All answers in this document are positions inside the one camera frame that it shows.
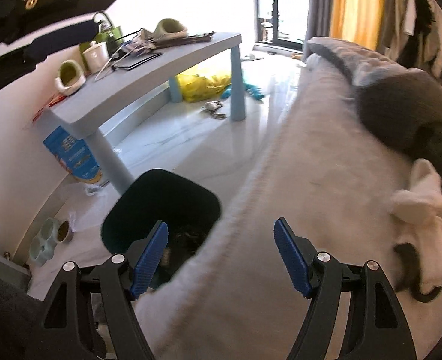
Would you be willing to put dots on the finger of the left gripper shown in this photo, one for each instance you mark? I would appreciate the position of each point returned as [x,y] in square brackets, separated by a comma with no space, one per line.
[19,62]

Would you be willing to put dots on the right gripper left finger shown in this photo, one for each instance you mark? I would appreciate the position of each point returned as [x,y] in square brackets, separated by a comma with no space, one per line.
[143,257]

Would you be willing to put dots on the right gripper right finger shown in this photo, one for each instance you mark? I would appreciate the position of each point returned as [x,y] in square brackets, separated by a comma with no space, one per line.
[297,254]

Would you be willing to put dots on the white sock pile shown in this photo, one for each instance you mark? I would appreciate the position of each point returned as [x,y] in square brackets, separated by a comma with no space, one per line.
[417,247]

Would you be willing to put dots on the grey bed sheet mattress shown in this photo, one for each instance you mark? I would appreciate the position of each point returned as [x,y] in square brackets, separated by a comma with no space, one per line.
[331,180]

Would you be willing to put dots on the light blue side table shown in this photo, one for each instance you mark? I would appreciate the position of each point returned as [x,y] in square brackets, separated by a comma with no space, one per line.
[83,113]

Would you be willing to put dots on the white lidded cup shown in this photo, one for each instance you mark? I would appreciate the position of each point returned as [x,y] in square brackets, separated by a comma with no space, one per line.
[96,56]

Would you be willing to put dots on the pale green pet bowl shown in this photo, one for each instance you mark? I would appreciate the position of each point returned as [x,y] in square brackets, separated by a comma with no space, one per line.
[52,233]

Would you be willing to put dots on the green handbag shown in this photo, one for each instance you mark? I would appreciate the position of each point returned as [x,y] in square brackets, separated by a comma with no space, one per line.
[107,32]

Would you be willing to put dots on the blue cardboard box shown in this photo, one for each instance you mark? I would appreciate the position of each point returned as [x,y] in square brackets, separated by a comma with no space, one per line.
[74,156]

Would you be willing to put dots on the black tablet on table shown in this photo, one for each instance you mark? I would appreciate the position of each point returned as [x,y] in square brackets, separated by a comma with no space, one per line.
[131,62]

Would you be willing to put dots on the brown sticks bundle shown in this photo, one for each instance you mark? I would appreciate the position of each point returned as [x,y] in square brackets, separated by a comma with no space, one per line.
[180,41]

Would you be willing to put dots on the keys with white ball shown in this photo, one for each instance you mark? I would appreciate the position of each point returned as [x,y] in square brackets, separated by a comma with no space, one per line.
[213,109]

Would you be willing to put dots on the teal plush toy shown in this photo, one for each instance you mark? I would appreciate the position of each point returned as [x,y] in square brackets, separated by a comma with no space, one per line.
[252,90]

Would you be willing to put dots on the yellow plastic bag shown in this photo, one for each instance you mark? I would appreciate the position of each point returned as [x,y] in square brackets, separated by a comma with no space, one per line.
[196,88]

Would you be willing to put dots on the dark grey fluffy blanket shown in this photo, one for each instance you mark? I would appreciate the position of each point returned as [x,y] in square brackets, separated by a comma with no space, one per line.
[400,106]

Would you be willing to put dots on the hanging clothes rack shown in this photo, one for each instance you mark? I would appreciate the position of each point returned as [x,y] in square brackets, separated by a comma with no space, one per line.
[411,35]

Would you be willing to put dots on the yellow curtain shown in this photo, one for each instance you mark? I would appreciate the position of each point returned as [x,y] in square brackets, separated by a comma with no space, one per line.
[358,21]

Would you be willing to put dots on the black framed window door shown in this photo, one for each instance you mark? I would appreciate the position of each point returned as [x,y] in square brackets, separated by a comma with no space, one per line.
[281,23]

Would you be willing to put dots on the grey curtain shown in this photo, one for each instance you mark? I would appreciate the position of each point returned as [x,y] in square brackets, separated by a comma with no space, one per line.
[319,18]

